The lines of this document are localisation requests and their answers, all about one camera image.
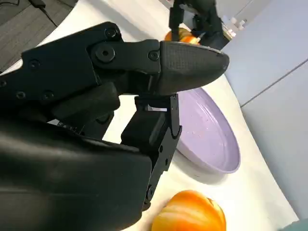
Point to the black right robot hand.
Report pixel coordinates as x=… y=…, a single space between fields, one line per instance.
x=60 y=168

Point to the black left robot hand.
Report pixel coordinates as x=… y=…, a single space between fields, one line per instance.
x=202 y=12

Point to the orange white toy bread roll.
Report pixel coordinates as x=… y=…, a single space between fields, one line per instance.
x=190 y=211
x=186 y=36

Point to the small white bottle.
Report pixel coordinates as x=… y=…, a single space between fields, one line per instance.
x=242 y=24
x=234 y=22

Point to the lilac plate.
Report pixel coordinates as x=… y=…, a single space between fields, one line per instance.
x=204 y=130

